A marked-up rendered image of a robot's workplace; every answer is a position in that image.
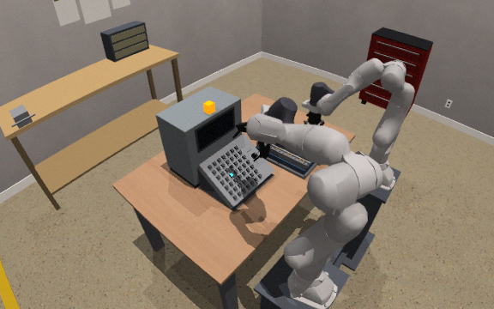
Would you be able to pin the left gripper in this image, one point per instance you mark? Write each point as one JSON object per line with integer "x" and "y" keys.
{"x": 264, "y": 151}

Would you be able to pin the grey cabinet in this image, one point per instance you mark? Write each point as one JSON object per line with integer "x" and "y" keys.
{"x": 192, "y": 131}

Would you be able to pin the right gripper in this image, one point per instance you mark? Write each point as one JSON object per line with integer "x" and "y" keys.
{"x": 313, "y": 117}

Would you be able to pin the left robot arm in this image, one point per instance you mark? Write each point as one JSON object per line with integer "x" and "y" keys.
{"x": 333, "y": 189}

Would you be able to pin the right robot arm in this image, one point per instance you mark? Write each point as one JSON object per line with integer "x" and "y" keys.
{"x": 392, "y": 75}

